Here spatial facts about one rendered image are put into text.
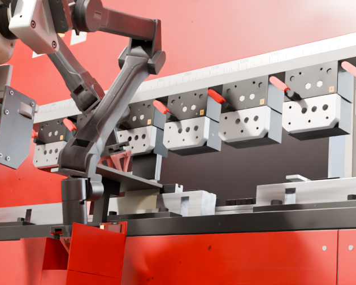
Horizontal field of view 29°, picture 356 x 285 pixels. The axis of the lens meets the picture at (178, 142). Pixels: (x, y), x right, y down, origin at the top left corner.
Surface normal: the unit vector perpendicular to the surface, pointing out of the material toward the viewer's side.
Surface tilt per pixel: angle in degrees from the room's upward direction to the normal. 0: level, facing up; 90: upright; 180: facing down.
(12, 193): 90
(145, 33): 106
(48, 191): 90
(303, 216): 90
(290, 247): 90
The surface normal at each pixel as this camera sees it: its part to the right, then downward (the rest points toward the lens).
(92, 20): 0.92, 0.17
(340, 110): 0.76, -0.11
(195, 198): -0.65, -0.26
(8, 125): 0.90, -0.04
